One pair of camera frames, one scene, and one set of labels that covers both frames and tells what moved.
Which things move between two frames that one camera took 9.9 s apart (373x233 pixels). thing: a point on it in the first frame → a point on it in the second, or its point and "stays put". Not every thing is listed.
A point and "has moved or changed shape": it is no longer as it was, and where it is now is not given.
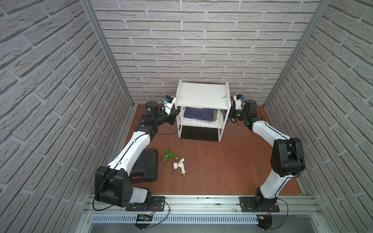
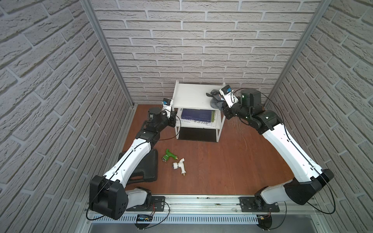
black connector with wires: x=264 y=221 stays put
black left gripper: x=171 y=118 stays put
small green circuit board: x=143 y=217 stays put
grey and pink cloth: x=233 y=103 has moved or changed shape
